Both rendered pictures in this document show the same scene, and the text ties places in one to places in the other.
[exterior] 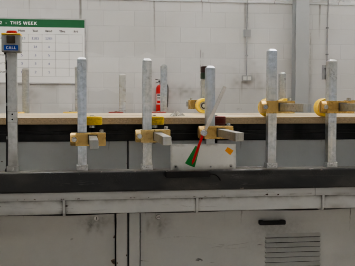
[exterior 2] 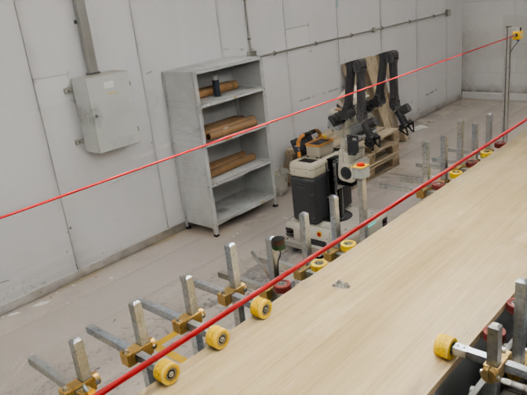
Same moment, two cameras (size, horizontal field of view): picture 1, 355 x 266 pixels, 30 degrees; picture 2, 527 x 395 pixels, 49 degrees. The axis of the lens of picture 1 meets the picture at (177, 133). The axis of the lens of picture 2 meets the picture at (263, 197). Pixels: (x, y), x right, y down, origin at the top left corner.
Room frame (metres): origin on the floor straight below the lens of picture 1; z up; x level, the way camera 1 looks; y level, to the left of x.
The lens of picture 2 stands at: (4.53, -1.63, 2.17)
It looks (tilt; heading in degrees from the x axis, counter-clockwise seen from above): 20 degrees down; 142
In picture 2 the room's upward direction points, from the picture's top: 6 degrees counter-clockwise
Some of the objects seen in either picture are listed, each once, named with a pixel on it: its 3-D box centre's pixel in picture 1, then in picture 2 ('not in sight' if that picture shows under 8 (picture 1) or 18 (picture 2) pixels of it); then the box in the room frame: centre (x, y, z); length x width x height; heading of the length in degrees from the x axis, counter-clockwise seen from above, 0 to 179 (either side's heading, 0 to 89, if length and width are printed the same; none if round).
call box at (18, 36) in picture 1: (11, 44); (361, 172); (2.51, 0.62, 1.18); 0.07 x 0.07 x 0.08; 8
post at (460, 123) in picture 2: not in sight; (459, 153); (2.33, 1.85, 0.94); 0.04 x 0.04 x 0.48; 8
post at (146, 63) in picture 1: (146, 120); (307, 257); (2.58, 0.12, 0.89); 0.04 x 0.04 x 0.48; 8
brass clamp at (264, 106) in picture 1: (276, 106); (232, 293); (2.66, -0.40, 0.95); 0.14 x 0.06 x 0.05; 98
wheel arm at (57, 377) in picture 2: not in sight; (56, 376); (2.64, -1.18, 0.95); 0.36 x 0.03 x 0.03; 8
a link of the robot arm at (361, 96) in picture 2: not in sight; (361, 91); (1.75, 1.51, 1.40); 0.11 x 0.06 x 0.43; 98
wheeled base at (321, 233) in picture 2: not in sight; (336, 229); (1.27, 1.66, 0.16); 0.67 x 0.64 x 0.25; 8
